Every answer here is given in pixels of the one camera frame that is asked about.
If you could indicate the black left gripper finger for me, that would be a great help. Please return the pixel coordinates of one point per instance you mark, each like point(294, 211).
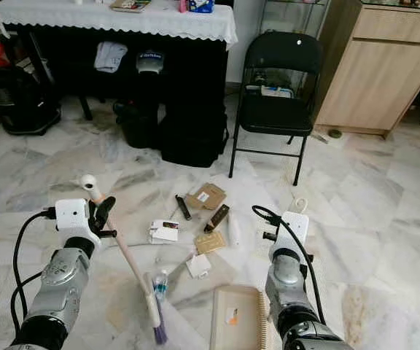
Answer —
point(102, 214)

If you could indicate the small clear plastic bottle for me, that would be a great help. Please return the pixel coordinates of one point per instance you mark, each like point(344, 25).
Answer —
point(160, 284)

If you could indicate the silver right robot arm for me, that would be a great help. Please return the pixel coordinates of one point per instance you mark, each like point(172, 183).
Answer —
point(286, 284)

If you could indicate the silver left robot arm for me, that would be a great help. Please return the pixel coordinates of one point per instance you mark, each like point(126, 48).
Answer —
point(57, 288)

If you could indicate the small round floor disc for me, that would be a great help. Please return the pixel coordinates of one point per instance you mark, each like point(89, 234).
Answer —
point(335, 133)

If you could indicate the white plastic tube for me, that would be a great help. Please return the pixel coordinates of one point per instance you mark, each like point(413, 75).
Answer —
point(234, 231)

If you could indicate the long dark brown box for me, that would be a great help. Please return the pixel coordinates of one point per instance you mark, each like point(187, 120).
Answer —
point(216, 219)

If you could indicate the tan cardboard piece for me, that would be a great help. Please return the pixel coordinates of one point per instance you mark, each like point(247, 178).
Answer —
point(210, 242)

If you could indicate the white card package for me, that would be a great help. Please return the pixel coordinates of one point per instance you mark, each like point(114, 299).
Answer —
point(164, 230)

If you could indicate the brown cardboard box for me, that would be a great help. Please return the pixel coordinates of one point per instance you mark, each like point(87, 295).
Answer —
point(206, 196)

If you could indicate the white paper piece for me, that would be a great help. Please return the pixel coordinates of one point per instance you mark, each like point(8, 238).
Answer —
point(198, 265)

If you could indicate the short dark brown stick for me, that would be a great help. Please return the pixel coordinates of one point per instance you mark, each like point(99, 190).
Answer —
point(183, 207)

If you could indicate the black plastic bucket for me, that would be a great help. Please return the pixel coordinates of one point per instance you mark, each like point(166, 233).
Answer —
point(135, 127)

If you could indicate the black suitcase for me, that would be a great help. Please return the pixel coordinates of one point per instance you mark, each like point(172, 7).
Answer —
point(192, 138)

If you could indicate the black bag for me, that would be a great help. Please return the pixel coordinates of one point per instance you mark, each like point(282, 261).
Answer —
point(24, 102)

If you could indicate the white and blue pack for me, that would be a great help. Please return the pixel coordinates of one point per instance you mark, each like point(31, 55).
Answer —
point(275, 91)

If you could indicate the white folded cloth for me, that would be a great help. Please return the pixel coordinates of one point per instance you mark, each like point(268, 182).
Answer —
point(110, 57)

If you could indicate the blue and white cap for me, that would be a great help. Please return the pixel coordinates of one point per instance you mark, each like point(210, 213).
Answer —
point(149, 62)

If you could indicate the black table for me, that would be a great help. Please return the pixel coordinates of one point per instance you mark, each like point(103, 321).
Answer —
point(64, 55)

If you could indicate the white lace tablecloth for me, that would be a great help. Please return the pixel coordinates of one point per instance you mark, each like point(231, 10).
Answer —
point(115, 23)

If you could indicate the light wood cabinet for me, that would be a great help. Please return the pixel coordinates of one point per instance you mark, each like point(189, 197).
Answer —
point(378, 76)

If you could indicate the flat printed book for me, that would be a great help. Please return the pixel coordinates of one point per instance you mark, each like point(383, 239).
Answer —
point(130, 5)

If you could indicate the glass shelf rack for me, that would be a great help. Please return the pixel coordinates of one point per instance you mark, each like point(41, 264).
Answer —
point(290, 14)

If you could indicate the pink bottle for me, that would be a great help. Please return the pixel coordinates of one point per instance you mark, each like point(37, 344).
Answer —
point(182, 6)

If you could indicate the blue and white box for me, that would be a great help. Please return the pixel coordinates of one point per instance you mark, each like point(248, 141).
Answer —
point(200, 5)

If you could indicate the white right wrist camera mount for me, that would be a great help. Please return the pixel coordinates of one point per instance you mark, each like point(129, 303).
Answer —
point(294, 233)

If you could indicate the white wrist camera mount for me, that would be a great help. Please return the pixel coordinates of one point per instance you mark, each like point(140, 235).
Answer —
point(294, 233)
point(75, 219)

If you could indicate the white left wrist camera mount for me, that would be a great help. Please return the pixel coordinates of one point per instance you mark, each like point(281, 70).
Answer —
point(75, 219)

